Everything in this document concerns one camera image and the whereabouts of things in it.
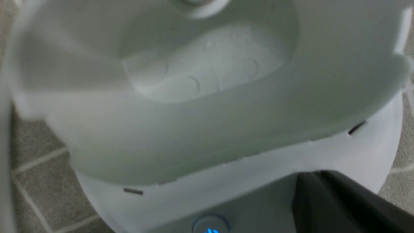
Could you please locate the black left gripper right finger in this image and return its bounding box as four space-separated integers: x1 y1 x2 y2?
320 171 414 233

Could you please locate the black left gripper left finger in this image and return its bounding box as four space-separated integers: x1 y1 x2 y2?
292 172 359 233

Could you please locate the white desk lamp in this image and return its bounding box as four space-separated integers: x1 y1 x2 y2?
0 0 414 233

